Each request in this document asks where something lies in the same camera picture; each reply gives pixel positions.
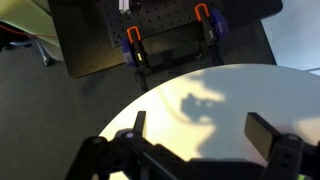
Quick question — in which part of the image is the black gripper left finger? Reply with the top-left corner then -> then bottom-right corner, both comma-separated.
64,110 -> 201,180

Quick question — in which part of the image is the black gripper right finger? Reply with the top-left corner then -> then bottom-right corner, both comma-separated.
244,112 -> 320,180

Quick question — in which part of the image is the blue orange bar clamp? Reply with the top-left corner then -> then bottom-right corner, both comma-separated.
120,25 -> 150,93
194,2 -> 230,67

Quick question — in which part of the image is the black perforated breadboard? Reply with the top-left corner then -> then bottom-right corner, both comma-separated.
101,0 -> 218,49

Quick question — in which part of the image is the small white part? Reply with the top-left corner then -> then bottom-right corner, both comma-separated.
118,0 -> 133,15

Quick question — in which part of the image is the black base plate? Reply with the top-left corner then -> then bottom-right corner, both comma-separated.
47,0 -> 284,80

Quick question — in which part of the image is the thin red cable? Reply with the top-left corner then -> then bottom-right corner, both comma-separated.
0,23 -> 58,40

